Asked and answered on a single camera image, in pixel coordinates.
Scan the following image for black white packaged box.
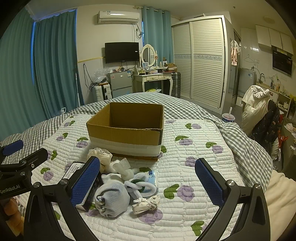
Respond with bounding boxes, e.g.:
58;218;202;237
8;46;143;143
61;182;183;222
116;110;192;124
62;157;100;212

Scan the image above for grey sock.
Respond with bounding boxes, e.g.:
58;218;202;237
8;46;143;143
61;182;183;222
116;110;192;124
94;181;130;218

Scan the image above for cream lace cloth bundle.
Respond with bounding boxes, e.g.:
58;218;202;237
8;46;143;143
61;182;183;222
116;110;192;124
87;148;112;173

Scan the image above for white green plush rings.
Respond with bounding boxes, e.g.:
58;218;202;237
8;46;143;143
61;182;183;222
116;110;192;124
124;172;159;199

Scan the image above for small cream knotted cloth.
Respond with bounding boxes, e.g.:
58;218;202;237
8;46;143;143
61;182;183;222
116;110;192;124
132;195;161;215

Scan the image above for light blue tissue pack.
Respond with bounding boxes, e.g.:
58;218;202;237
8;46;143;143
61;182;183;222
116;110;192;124
146;170;158;190

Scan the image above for person's left hand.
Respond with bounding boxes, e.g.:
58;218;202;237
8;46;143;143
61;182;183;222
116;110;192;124
4;198;24;236

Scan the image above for grey checkered duvet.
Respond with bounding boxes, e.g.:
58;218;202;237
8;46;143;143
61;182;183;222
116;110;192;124
1;92;273;190

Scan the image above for white knotted sock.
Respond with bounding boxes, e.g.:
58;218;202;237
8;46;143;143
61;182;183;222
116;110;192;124
110;158;139;181

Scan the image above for white floral quilted blanket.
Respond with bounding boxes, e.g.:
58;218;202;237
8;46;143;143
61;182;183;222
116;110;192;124
32;114;244;240

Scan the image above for teal curtain left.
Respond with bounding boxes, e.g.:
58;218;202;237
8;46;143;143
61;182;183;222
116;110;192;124
1;9;84;139

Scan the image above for teal curtain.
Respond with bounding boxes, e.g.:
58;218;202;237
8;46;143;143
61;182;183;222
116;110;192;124
142;6;174;63
1;9;84;139

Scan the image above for open cardboard box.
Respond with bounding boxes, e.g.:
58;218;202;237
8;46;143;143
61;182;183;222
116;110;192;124
86;102;164;161

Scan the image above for plastic cup with straw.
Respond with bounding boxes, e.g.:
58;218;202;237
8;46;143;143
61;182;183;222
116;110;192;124
222;107;235;123

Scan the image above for grey mini fridge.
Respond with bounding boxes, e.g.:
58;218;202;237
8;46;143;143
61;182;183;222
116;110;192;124
107;71;132;98

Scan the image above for white jacket on chair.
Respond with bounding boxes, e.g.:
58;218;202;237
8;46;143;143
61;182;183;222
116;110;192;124
241;85;270;136

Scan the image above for white dressing table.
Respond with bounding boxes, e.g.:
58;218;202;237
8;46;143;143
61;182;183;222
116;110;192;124
132;72;173;96

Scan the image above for white air conditioner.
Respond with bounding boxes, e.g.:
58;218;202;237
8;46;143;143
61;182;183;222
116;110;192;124
97;11;140;24

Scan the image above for oval vanity mirror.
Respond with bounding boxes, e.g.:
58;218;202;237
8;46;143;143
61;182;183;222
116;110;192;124
140;44;156;68

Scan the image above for black range hood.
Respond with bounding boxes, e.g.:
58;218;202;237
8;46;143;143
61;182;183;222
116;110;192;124
272;46;292;76

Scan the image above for white louvred wardrobe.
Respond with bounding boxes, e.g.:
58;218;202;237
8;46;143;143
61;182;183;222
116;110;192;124
171;15;234;114

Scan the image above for teal curtain centre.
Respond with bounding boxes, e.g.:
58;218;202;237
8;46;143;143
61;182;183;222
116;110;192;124
142;6;174;63

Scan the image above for wall mounted black television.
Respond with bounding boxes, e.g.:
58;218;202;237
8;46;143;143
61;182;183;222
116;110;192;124
104;42;139;63

